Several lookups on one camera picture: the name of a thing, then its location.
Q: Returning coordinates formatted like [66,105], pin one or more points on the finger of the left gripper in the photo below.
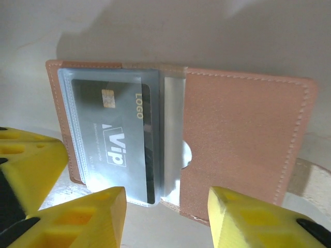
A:
[38,168]

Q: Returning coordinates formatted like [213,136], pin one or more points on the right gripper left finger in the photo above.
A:
[85,222]

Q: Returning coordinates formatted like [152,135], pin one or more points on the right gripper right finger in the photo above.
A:
[253,227]

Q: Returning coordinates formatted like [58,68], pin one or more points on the black VIP card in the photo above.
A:
[116,134]

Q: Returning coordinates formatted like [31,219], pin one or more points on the pink leather card holder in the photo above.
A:
[232,129]

